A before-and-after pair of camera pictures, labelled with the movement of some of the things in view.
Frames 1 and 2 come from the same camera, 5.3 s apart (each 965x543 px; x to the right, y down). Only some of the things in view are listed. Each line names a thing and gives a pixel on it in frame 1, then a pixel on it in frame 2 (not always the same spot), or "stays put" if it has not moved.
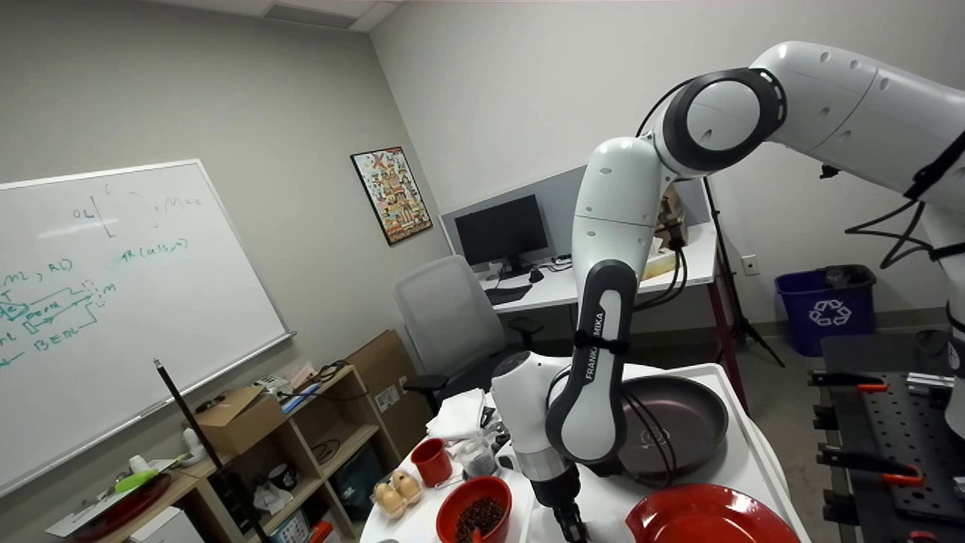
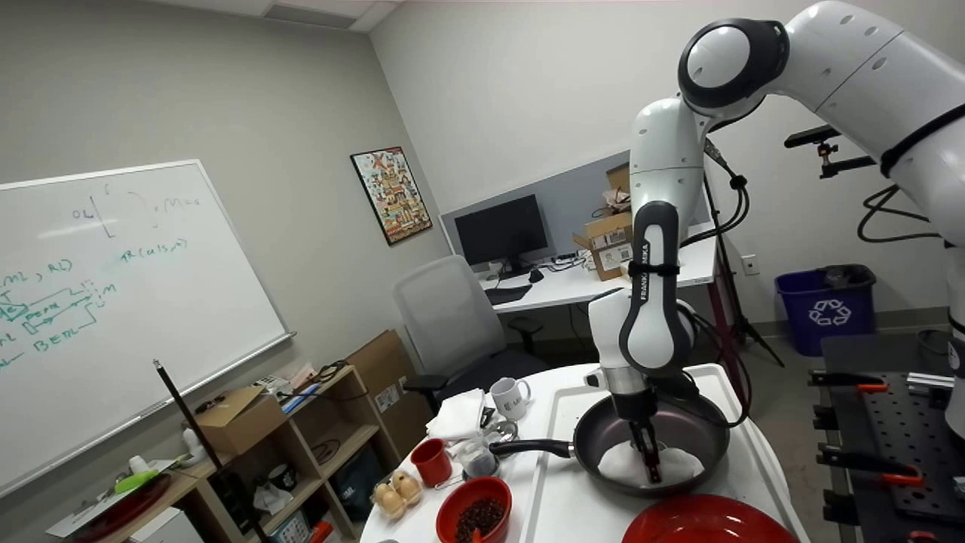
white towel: x=460 y=419 → x=628 y=464
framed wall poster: x=394 y=192 stays put
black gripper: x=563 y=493 → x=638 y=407
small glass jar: x=483 y=464 stays put
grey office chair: x=450 y=330 stays put
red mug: x=432 y=459 stays put
